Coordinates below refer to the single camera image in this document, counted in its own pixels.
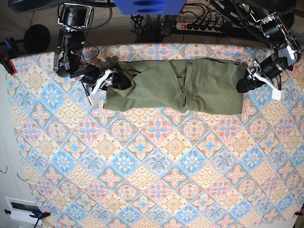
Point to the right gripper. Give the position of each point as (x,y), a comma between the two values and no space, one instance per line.
(91,76)

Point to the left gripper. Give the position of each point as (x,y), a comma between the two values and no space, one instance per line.
(267,72)

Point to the green t-shirt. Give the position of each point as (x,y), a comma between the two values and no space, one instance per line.
(201,85)

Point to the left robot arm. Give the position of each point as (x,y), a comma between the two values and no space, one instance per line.
(263,20)

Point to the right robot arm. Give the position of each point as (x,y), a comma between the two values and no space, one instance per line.
(76,18)

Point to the black round stool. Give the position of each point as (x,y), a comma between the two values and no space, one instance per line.
(37,39)

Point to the patterned tablecloth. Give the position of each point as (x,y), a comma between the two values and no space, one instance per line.
(157,168)

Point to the blue clamp upper left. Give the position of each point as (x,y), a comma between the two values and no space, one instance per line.
(6,60)

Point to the blue clamp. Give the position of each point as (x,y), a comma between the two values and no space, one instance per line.
(6,60)
(38,215)

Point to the white power strip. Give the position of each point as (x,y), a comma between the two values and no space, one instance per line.
(183,26)

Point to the orange clamp lower right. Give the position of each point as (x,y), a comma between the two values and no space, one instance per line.
(298,213)

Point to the blue clamp lower left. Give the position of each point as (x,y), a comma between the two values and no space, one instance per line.
(38,215)

